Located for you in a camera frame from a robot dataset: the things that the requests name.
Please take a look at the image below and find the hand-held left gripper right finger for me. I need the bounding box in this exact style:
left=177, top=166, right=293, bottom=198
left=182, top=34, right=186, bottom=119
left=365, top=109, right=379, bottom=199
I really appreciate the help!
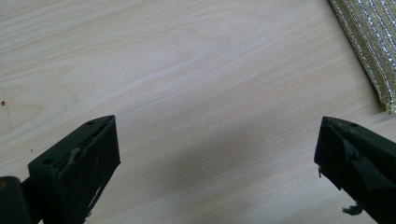
left=313, top=116, right=396, bottom=224

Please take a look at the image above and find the green silver striped cloth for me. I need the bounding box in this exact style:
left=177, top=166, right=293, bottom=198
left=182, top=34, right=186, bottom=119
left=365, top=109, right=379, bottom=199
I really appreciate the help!
left=328, top=0, right=396, bottom=115

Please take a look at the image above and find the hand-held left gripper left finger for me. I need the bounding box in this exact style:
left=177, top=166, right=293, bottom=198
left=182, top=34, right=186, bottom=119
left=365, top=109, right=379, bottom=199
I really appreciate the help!
left=20, top=115, right=121, bottom=224

